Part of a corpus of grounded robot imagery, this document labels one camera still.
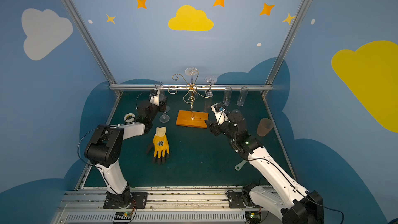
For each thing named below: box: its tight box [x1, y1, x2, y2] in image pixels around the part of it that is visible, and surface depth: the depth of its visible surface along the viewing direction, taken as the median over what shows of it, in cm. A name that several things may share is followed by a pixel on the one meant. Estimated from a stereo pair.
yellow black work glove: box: [145, 126, 170, 165], surface depth 92 cm
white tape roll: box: [123, 113, 136, 123], surface depth 107 cm
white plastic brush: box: [234, 159, 249, 172], surface depth 88 cm
